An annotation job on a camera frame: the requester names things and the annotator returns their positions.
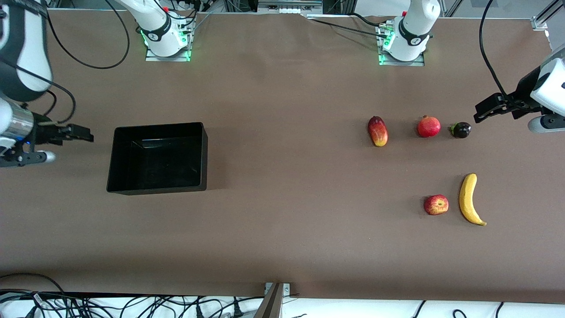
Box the black rectangular plastic box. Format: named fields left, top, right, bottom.
left=106, top=122, right=208, bottom=196

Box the yellow banana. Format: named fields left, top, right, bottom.
left=459, top=173, right=487, bottom=227

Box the red yellow apple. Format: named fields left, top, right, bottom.
left=424, top=194, right=449, bottom=216

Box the dark purple mangosteen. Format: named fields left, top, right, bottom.
left=449, top=122, right=472, bottom=139

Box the red pomegranate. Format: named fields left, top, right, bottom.
left=417, top=115, right=441, bottom=138

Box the red yellow mango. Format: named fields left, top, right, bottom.
left=368, top=116, right=388, bottom=147

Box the brown paper table cover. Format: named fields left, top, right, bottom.
left=0, top=9, right=565, bottom=305

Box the white power strip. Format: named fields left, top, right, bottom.
left=257, top=0, right=323, bottom=15

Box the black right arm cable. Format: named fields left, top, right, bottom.
left=0, top=57, right=77, bottom=125

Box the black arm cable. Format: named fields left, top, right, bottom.
left=480, top=0, right=515, bottom=105
left=0, top=57, right=77, bottom=125

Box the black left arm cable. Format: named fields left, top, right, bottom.
left=480, top=0, right=515, bottom=105

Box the aluminium frame profile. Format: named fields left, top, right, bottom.
left=532, top=0, right=565, bottom=31

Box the long black looping cable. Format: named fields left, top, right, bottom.
left=44, top=0, right=131, bottom=70

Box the aluminium profile post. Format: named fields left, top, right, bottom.
left=254, top=283, right=285, bottom=318

